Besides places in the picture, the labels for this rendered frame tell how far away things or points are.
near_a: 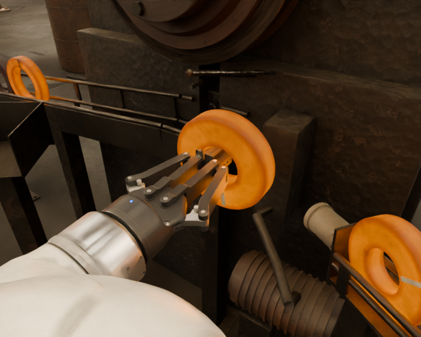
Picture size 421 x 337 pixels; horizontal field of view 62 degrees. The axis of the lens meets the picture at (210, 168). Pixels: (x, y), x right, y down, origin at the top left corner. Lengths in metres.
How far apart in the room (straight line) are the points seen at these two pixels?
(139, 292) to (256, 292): 0.59
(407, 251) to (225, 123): 0.28
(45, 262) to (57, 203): 1.58
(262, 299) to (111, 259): 0.46
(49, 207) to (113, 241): 1.55
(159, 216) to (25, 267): 0.13
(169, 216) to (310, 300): 0.41
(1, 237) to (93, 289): 1.64
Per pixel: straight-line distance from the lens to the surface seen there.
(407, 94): 0.71
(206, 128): 0.48
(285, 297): 0.68
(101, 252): 0.34
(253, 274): 0.75
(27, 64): 1.33
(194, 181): 0.43
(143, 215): 0.37
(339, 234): 0.60
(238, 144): 0.46
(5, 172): 1.03
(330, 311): 0.73
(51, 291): 0.18
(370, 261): 0.60
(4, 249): 1.75
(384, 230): 0.54
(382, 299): 0.57
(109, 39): 1.07
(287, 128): 0.68
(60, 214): 1.82
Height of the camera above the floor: 1.10
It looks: 34 degrees down
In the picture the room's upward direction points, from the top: straight up
